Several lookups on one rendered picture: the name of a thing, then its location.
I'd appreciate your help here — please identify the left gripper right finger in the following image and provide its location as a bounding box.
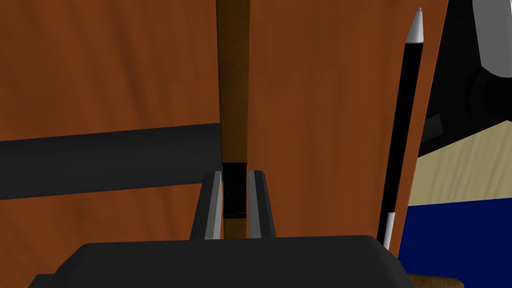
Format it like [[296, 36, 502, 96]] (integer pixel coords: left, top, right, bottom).
[[247, 170, 277, 240]]

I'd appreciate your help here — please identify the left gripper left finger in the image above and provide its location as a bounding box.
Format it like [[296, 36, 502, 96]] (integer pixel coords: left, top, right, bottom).
[[189, 170, 224, 241]]

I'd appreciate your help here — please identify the brown and black stick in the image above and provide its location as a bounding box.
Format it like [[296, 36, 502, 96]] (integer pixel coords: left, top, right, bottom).
[[215, 0, 251, 240]]

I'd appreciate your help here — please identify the brown wooden table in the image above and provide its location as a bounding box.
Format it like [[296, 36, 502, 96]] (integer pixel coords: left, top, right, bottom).
[[0, 0, 450, 288]]

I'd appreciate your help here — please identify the black pen with silver tip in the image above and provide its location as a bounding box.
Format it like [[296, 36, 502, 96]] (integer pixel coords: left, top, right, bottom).
[[377, 7, 425, 251]]

